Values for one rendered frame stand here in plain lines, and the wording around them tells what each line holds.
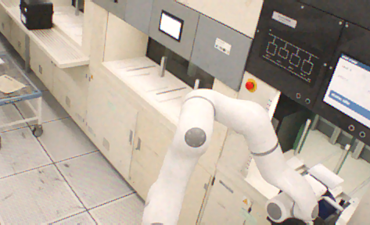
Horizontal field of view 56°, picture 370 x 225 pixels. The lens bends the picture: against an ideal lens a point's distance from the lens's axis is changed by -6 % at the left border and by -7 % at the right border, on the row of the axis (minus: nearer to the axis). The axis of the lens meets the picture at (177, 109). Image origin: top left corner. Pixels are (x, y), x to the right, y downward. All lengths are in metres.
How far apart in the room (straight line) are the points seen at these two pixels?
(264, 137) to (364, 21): 0.64
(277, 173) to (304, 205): 0.14
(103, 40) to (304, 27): 1.71
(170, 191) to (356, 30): 0.89
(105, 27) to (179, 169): 1.88
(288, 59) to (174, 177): 0.77
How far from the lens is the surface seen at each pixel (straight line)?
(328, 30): 1.53
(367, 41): 1.47
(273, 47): 1.68
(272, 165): 1.14
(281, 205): 1.23
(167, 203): 1.20
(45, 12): 3.65
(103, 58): 2.95
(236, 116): 1.05
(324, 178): 1.47
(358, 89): 1.50
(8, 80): 3.48
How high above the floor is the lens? 2.06
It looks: 30 degrees down
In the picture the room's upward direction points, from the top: 12 degrees clockwise
